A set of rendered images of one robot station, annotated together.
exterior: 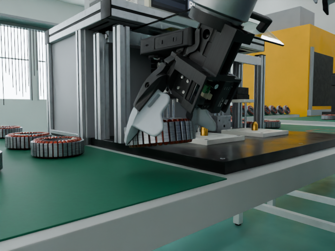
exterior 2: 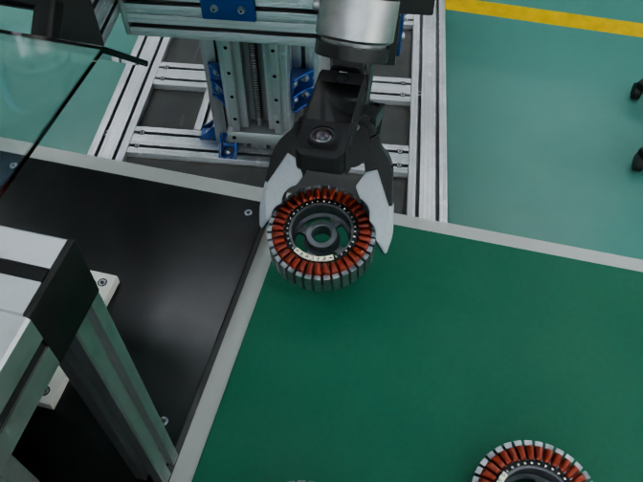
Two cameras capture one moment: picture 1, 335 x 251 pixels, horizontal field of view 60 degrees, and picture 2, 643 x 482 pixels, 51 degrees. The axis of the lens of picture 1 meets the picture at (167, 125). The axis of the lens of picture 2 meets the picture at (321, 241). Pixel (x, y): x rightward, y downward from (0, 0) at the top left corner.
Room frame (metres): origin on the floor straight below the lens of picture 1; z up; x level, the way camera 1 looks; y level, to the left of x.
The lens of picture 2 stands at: (0.71, 0.36, 1.37)
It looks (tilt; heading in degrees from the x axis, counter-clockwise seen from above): 53 degrees down; 235
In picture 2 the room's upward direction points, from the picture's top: straight up
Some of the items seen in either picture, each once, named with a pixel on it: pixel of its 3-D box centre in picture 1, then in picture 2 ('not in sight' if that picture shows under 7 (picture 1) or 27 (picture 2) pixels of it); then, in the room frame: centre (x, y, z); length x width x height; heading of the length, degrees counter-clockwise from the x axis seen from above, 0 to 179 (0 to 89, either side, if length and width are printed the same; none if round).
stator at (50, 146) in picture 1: (58, 146); not in sight; (0.65, 0.25, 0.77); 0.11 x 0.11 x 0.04
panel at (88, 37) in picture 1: (172, 88); not in sight; (1.03, -0.02, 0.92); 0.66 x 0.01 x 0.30; 131
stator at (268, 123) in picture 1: (268, 123); not in sight; (1.43, -0.50, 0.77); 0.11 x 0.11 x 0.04
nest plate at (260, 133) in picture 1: (254, 132); not in sight; (0.92, -0.28, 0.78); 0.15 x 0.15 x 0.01; 41
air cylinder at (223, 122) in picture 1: (218, 123); not in sight; (1.03, -0.18, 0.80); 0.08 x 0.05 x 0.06; 131
